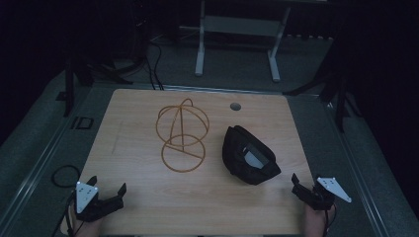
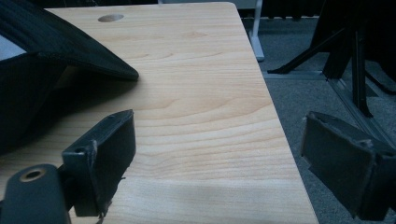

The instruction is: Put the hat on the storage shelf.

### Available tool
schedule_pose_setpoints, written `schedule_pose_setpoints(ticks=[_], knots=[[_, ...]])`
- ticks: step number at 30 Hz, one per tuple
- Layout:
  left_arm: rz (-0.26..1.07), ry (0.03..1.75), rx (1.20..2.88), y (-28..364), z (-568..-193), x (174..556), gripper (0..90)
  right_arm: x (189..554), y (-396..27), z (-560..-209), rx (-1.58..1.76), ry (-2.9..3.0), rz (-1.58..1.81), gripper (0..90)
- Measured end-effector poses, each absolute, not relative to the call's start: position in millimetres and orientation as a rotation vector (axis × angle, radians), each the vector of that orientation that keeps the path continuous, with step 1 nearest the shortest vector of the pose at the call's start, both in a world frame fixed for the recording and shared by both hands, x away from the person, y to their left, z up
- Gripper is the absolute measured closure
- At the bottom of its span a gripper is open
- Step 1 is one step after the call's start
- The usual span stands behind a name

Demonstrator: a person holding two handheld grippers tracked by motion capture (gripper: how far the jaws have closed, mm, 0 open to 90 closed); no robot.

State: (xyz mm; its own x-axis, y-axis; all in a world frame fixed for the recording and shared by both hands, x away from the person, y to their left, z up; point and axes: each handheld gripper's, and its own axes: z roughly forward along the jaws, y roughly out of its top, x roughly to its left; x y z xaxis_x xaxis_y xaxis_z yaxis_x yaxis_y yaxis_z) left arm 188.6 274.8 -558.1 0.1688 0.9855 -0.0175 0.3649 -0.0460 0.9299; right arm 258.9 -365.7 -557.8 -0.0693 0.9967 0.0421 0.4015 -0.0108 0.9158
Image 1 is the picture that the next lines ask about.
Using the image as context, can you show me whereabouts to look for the black cap with white label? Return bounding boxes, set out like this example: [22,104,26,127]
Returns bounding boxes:
[221,124,283,187]

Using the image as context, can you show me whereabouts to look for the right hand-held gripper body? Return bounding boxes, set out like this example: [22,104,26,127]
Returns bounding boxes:
[297,176,353,211]

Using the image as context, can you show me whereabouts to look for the white metal desk frame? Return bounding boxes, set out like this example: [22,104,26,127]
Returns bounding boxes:
[179,0,293,84]

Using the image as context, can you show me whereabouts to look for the black rectangular floor bracket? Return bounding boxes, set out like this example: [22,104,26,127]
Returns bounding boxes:
[70,116,95,130]

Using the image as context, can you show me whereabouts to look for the black looped cable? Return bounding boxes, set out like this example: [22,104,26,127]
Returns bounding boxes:
[50,164,82,189]

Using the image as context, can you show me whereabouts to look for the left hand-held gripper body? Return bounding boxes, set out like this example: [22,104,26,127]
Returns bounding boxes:
[74,180,126,223]

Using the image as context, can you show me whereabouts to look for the black floor cables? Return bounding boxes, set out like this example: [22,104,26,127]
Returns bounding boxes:
[143,39,165,91]

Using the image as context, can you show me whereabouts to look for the gold wire hat stand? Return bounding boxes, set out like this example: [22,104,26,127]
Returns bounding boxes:
[155,97,210,174]

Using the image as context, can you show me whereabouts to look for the person's right hand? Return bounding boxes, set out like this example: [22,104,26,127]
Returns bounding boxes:
[303,202,338,237]

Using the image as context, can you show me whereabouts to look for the person's left hand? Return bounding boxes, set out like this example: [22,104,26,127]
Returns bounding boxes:
[70,210,104,237]

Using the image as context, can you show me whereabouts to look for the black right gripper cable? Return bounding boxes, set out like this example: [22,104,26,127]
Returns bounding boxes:
[323,202,338,235]

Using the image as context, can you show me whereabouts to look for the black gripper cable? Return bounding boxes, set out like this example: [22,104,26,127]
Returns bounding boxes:
[59,193,79,237]
[323,202,338,235]

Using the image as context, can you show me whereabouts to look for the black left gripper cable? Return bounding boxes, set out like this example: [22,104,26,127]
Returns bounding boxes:
[59,193,79,237]

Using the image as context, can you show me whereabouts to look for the black stand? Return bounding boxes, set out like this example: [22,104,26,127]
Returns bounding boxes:
[282,39,363,134]
[55,55,146,119]

